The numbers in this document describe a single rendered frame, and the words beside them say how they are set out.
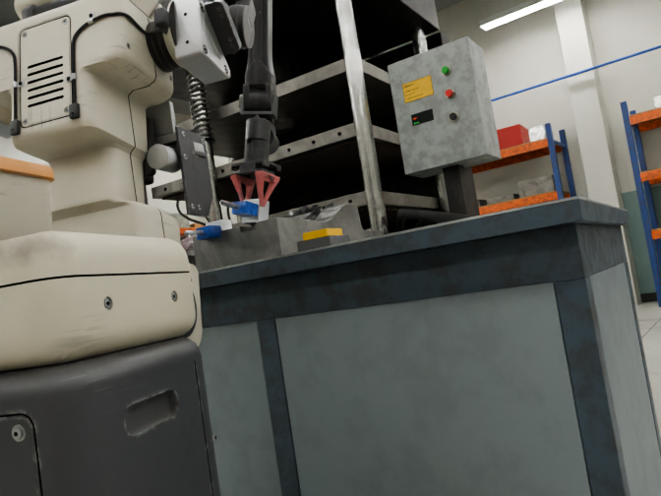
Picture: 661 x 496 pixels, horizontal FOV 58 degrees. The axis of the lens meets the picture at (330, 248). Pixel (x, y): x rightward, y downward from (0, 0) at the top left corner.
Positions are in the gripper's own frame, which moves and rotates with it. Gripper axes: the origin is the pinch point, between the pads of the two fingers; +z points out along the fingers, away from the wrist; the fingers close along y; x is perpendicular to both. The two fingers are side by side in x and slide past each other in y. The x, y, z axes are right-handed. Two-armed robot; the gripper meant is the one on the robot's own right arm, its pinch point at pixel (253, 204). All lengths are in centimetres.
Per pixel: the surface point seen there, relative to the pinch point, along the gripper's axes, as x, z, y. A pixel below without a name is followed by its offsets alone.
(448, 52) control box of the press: -76, -65, -15
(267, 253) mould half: 0.5, 11.7, -5.3
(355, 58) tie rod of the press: -63, -64, 13
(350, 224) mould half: -30.2, 0.4, -7.9
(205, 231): 4.9, 6.8, 9.9
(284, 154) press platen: -73, -37, 49
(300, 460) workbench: -5, 55, -13
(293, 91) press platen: -72, -62, 46
